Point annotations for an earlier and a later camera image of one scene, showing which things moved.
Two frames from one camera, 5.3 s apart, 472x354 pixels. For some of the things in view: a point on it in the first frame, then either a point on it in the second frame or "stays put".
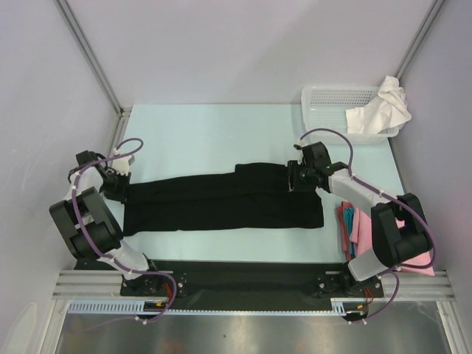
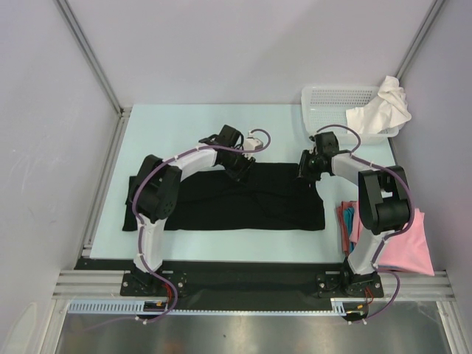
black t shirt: [257, 197] stays put
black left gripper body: [115, 186] → [237, 164]
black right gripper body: [299, 176] → [310, 168]
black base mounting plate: [244, 282] stays put
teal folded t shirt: [349, 215] stays put
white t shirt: [388, 110] stays put
